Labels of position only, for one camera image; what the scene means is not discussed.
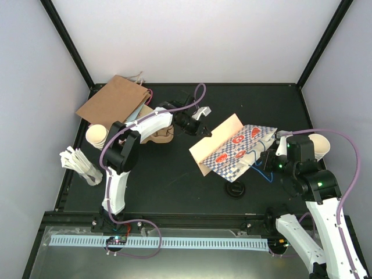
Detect brown pulp cup carrier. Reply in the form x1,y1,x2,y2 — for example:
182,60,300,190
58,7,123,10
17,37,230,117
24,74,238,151
141,125,174,144

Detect blue checkered paper bag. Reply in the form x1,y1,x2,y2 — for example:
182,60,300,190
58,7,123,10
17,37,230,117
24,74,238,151
189,114,277,183

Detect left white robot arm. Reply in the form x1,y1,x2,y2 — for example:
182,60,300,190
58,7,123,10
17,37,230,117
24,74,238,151
99,102,212,232

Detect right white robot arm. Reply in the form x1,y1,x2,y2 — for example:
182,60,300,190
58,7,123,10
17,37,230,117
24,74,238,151
260,135,369,278

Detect black plastic cup lid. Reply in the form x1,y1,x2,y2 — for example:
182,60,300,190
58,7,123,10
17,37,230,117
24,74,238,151
224,181,246,199

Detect pink and blue paper bags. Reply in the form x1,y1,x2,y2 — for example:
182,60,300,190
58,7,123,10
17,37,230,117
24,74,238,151
125,89,153,123

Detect right stack of paper cups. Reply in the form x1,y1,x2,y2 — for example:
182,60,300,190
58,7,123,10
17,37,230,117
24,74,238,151
308,134,331,161

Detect stack of paper cups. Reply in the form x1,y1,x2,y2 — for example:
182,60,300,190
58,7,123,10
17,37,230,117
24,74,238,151
308,134,331,161
85,124,108,150

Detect brown kraft paper bag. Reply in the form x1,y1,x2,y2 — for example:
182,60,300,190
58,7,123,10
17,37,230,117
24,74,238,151
76,75,150,129

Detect left stack of paper cups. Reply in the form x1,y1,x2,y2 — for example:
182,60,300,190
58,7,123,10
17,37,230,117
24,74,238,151
85,124,108,150

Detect small circuit board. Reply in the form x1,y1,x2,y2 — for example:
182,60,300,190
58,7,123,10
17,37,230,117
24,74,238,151
106,236,127,245

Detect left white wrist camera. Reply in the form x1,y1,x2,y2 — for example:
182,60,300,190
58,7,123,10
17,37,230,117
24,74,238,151
192,106,212,120

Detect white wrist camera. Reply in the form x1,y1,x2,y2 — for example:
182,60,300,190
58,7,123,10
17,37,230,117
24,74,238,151
275,130,292,156
192,106,212,120

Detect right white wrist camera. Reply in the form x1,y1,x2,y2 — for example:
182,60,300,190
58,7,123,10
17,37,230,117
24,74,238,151
275,130,292,156

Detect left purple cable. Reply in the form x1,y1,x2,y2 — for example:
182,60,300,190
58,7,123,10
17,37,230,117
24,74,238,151
98,83,207,259

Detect light blue cable duct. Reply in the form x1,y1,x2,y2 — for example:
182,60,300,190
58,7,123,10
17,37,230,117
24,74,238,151
49,235,269,252

